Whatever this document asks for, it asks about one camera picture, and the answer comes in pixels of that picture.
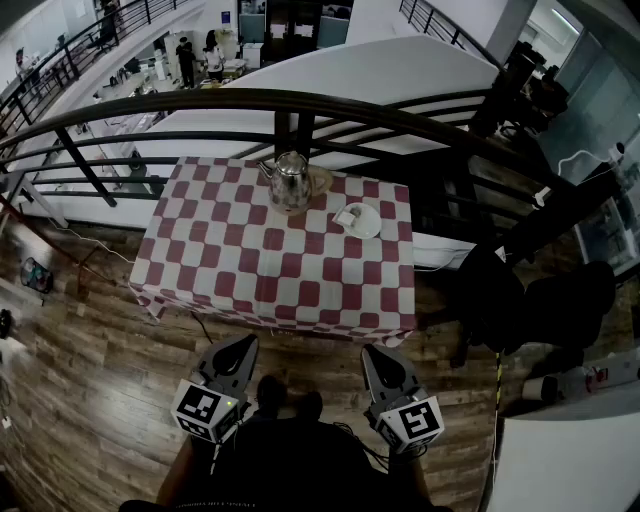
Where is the black balcony railing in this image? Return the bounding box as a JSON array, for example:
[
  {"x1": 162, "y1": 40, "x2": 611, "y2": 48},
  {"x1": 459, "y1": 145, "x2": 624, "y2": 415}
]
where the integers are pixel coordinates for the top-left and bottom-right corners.
[
  {"x1": 399, "y1": 0, "x2": 504, "y2": 69},
  {"x1": 0, "y1": 0, "x2": 201, "y2": 144}
]

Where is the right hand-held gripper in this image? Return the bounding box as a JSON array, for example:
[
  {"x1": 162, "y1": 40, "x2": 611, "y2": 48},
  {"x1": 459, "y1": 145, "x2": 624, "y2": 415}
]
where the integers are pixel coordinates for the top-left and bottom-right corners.
[{"x1": 360, "y1": 343, "x2": 446, "y2": 455}]

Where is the white framed glass panel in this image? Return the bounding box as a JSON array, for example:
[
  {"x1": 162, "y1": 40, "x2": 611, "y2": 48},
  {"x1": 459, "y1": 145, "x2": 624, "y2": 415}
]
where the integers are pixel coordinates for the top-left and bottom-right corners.
[{"x1": 574, "y1": 197, "x2": 640, "y2": 276}]

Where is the black office chair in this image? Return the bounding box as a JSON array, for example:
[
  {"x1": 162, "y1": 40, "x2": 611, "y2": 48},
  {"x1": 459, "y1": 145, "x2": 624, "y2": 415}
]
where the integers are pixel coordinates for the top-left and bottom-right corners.
[{"x1": 449, "y1": 243, "x2": 617, "y2": 370}]

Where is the dark wooden cabinet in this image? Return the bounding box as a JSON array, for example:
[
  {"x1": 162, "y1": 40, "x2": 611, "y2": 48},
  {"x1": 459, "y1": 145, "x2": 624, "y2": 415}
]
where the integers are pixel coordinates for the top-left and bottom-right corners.
[{"x1": 264, "y1": 0, "x2": 321, "y2": 64}]

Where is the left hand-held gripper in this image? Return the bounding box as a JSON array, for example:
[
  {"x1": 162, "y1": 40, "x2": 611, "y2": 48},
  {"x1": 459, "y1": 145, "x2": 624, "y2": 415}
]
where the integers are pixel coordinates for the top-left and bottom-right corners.
[{"x1": 170, "y1": 333, "x2": 261, "y2": 446}]

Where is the white round plate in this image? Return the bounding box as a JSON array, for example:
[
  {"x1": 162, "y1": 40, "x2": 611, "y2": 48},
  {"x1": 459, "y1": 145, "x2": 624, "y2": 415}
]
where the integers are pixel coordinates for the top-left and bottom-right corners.
[{"x1": 335, "y1": 201, "x2": 382, "y2": 240}]

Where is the dark curved railing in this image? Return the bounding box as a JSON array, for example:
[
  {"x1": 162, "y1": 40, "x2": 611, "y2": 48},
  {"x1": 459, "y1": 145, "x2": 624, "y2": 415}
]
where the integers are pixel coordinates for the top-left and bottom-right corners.
[{"x1": 0, "y1": 87, "x2": 640, "y2": 261}]

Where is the white power strip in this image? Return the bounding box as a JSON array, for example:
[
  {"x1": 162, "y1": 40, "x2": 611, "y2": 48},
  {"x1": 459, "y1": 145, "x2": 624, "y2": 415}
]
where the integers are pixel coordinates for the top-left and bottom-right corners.
[{"x1": 574, "y1": 357, "x2": 640, "y2": 396}]

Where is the white wall cable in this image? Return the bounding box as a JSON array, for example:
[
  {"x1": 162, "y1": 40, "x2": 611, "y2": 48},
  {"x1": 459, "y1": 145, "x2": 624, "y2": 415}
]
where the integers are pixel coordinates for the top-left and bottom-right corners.
[{"x1": 557, "y1": 147, "x2": 614, "y2": 176}]

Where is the white side table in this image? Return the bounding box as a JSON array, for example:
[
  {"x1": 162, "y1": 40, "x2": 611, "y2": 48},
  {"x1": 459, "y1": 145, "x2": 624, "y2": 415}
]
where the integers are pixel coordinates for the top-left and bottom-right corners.
[{"x1": 492, "y1": 394, "x2": 640, "y2": 512}]

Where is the yellow black cable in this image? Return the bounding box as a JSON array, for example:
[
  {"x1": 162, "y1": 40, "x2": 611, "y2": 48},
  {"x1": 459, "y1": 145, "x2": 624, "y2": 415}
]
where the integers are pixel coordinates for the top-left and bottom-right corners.
[{"x1": 492, "y1": 349, "x2": 504, "y2": 512}]

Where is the person's black clothing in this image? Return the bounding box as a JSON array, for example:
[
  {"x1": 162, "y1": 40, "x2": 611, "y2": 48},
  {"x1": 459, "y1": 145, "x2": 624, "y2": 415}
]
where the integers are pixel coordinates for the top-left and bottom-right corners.
[{"x1": 119, "y1": 417, "x2": 454, "y2": 501}]

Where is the person's right forearm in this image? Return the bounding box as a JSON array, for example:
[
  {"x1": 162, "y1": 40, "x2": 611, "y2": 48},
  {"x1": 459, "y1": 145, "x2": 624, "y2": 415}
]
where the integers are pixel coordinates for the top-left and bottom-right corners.
[{"x1": 389, "y1": 449, "x2": 434, "y2": 509}]

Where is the steel teapot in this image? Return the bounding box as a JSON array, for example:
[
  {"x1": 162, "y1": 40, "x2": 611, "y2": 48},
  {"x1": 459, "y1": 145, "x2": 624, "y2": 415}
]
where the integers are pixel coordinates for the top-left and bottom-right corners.
[{"x1": 257, "y1": 150, "x2": 335, "y2": 216}]

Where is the white metal frame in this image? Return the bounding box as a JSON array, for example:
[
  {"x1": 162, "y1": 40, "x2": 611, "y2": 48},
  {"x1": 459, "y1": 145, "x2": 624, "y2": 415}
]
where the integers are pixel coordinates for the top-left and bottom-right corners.
[{"x1": 0, "y1": 169, "x2": 69, "y2": 229}]

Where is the person's black shoe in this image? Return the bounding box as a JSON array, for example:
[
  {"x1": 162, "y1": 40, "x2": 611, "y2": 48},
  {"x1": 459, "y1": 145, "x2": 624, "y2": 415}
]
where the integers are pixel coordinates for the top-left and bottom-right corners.
[
  {"x1": 293, "y1": 390, "x2": 325, "y2": 424},
  {"x1": 255, "y1": 374, "x2": 290, "y2": 419}
]

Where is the person's left forearm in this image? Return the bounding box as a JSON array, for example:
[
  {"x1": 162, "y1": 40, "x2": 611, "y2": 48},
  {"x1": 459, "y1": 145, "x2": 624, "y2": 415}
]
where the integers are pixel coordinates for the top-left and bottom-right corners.
[{"x1": 155, "y1": 433, "x2": 221, "y2": 507}]

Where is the paper cup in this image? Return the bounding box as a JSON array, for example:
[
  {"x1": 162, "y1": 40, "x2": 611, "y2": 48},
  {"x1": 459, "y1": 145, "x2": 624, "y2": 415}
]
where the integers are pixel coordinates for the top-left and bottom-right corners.
[{"x1": 522, "y1": 374, "x2": 560, "y2": 402}]

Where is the red white checkered tablecloth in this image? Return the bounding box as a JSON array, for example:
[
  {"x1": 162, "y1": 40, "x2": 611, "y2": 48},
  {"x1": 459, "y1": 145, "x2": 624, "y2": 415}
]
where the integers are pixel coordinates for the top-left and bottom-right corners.
[{"x1": 128, "y1": 155, "x2": 417, "y2": 347}]

